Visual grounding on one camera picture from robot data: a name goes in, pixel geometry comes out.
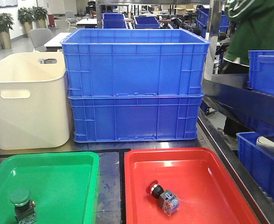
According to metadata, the red mushroom push button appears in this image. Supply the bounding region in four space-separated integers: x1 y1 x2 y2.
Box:
146 179 181 216

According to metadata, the green mushroom push button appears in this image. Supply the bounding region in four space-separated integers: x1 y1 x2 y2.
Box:
10 188 37 224

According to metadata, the lower blue stacked crate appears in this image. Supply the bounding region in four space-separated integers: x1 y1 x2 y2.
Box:
69 94 203 143

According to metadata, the blue stacked crate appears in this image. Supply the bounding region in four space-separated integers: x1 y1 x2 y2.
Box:
69 94 203 143
61 28 209 97

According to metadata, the upper blue stacked crate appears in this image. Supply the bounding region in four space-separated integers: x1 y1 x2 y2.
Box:
61 28 209 97

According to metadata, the green plastic tray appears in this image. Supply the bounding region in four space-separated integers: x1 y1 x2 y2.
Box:
0 152 99 224

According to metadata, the red plastic tray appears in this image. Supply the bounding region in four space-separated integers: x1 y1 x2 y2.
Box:
125 147 258 224

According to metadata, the cream plastic basket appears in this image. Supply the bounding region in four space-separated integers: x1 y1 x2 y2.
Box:
0 52 72 150

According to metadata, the grey office chair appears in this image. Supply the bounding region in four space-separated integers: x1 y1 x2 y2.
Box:
29 28 52 52

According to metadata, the steel shelving rack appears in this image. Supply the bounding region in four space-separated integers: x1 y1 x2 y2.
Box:
96 0 226 80

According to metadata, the blue bin right side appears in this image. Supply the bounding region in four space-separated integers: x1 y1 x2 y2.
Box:
248 50 274 95

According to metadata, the person in green sweater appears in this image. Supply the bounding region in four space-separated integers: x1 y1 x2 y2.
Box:
220 0 274 138

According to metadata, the potted plant left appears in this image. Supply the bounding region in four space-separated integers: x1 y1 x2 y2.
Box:
0 13 14 49

